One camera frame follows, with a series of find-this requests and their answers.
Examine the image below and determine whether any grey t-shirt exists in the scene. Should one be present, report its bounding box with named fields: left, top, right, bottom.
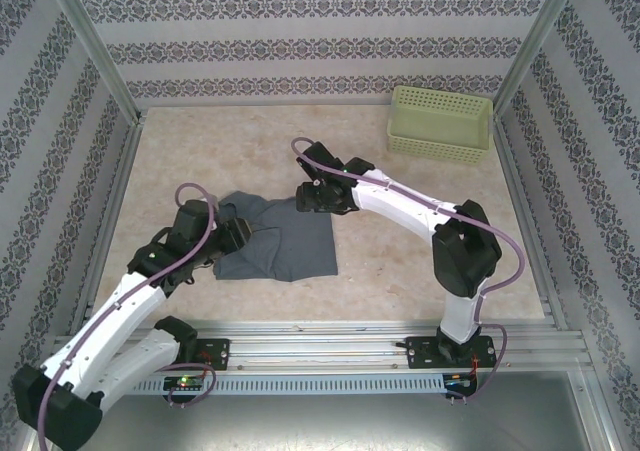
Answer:
left=213, top=190, right=340, bottom=283

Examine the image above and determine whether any pale green perforated plastic basket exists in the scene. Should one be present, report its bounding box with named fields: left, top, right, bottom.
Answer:
left=385, top=85, right=494, bottom=167

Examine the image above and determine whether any small circuit board with lights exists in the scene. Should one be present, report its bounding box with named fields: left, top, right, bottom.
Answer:
left=443, top=372, right=477, bottom=390
left=163, top=375, right=207, bottom=392

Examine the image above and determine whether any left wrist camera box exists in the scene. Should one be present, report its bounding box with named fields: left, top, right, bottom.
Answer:
left=173, top=199, right=218, bottom=243

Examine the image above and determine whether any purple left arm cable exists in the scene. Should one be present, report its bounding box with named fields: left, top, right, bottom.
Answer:
left=27, top=183, right=219, bottom=451

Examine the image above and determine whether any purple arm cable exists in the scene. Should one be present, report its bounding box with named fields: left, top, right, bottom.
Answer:
left=27, top=183, right=219, bottom=451
left=290, top=137, right=526, bottom=407

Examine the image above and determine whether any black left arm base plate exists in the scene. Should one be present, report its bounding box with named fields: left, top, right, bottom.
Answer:
left=192, top=338, right=232, bottom=372

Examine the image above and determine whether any aluminium side rail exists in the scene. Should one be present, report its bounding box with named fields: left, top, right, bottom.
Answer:
left=492, top=113, right=571, bottom=332
left=69, top=115, right=146, bottom=332

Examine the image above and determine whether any aluminium mounting rail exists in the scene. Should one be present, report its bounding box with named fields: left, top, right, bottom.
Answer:
left=52, top=318, right=589, bottom=372

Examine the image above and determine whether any slotted grey cable duct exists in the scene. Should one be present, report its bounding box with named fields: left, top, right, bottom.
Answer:
left=132, top=373, right=447, bottom=397

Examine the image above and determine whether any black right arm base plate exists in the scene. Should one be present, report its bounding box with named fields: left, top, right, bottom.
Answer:
left=405, top=335, right=501, bottom=372

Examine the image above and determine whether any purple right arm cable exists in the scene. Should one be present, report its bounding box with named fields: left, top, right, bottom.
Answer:
left=290, top=137, right=526, bottom=407

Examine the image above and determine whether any aluminium frame post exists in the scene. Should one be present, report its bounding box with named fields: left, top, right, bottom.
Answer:
left=42, top=0, right=147, bottom=123
left=492, top=0, right=584, bottom=118

